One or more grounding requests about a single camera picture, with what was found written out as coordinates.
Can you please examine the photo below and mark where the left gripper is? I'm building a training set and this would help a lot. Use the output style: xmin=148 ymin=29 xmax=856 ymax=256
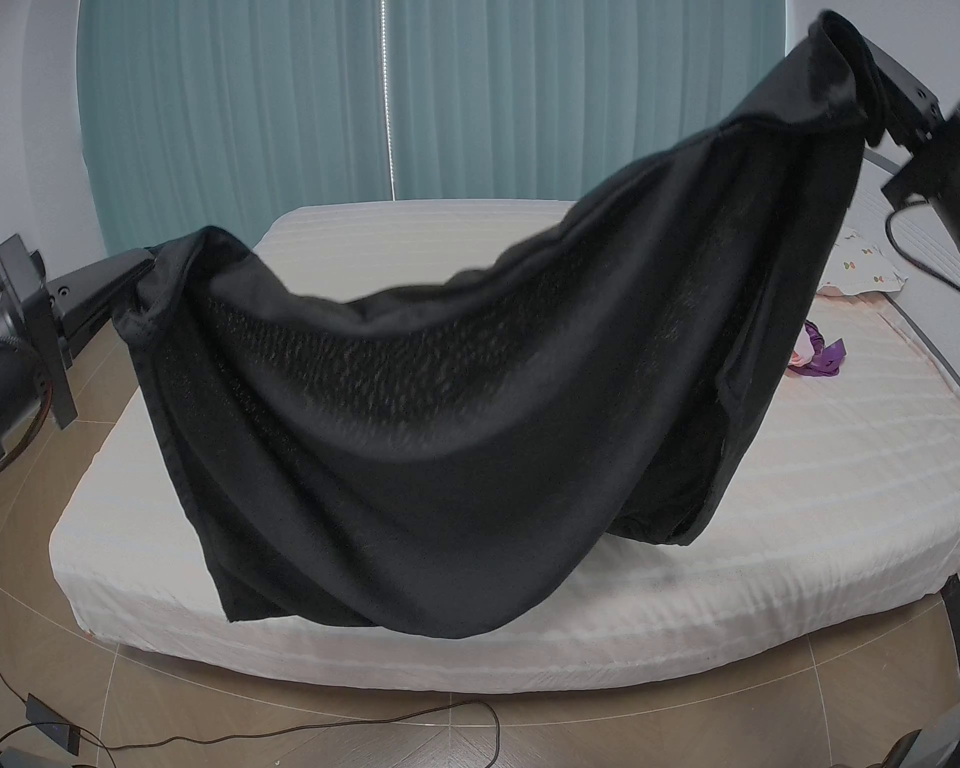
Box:
xmin=0 ymin=234 xmax=156 ymax=430

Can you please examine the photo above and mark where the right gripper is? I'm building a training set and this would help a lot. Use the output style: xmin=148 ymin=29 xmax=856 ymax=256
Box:
xmin=862 ymin=37 xmax=960 ymax=252

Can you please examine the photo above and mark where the black T-shirt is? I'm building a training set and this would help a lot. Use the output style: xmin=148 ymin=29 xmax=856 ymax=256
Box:
xmin=112 ymin=11 xmax=895 ymax=640

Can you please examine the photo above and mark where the bed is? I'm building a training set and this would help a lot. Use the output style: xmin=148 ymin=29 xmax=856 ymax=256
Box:
xmin=48 ymin=146 xmax=960 ymax=695

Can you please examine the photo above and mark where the white printed pillow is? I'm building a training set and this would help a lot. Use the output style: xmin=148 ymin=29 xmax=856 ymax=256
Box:
xmin=817 ymin=223 xmax=910 ymax=299

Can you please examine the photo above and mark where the blue-green curtain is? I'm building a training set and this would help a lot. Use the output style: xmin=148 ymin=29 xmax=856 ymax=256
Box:
xmin=75 ymin=0 xmax=396 ymax=260
xmin=386 ymin=0 xmax=822 ymax=205

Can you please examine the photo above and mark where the purple garment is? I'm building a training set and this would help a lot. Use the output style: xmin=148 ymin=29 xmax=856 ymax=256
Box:
xmin=798 ymin=318 xmax=850 ymax=380

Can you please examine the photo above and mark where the black power adapter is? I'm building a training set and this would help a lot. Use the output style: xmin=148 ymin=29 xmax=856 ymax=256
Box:
xmin=24 ymin=692 xmax=81 ymax=757

